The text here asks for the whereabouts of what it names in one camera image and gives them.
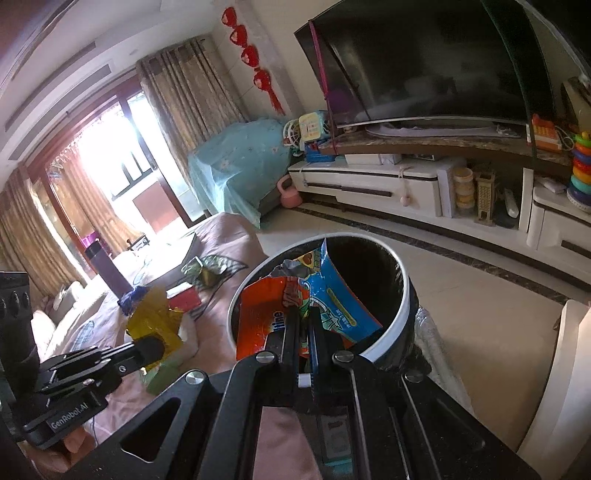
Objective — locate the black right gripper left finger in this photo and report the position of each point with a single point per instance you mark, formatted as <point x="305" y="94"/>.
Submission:
<point x="257" y="436"/>

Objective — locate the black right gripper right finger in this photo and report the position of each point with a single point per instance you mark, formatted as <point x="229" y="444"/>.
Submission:
<point x="340" y="378"/>

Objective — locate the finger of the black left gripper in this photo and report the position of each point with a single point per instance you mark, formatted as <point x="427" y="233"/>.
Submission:
<point x="145" y="350"/>

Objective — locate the green snack wrapper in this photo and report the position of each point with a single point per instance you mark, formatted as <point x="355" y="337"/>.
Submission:
<point x="160" y="377"/>

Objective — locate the yellow snack wrapper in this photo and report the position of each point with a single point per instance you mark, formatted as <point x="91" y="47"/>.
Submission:
<point x="152" y="316"/>

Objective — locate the blue plastic snack bag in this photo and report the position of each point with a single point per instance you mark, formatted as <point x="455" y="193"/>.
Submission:
<point x="129" y="301"/>

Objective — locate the red cardboard box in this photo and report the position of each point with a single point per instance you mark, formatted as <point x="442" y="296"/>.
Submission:
<point x="183" y="297"/>

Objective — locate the orange snack bag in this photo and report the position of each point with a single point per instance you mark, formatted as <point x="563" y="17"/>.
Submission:
<point x="263" y="309"/>

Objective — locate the white round trash bin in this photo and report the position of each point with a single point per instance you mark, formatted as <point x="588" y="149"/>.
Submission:
<point x="376" y="275"/>

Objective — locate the person's left hand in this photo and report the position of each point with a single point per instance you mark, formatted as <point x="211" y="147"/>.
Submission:
<point x="60" y="451"/>

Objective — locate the pink table cloth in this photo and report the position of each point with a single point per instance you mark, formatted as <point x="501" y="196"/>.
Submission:
<point x="228" y="235"/>

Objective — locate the purple thermos bottle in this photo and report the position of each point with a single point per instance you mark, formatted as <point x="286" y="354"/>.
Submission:
<point x="107" y="270"/>

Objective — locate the green snack packet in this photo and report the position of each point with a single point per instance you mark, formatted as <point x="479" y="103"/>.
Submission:
<point x="203" y="273"/>

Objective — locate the pink kettlebell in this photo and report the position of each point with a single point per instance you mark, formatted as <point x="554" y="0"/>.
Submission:
<point x="290" y="198"/>

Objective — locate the teal cloth covered furniture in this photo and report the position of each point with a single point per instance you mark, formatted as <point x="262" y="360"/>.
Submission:
<point x="234" y="170"/>

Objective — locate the white tv cabinet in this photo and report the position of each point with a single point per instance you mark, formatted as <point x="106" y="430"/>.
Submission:
<point x="535" y="219"/>

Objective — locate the yellow toy phone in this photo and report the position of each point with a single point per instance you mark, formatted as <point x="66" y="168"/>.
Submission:
<point x="313" y="126"/>

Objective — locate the beige window curtain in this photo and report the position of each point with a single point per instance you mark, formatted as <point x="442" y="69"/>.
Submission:
<point x="191" y="93"/>

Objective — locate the red hanging lantern decoration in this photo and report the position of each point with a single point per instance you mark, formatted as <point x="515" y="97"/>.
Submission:
<point x="249" y="55"/>

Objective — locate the large black television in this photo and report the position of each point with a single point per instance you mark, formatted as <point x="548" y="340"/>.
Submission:
<point x="379" y="61"/>

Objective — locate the rainbow stacking ring toy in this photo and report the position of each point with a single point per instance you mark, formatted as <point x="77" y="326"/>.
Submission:
<point x="579" y="188"/>

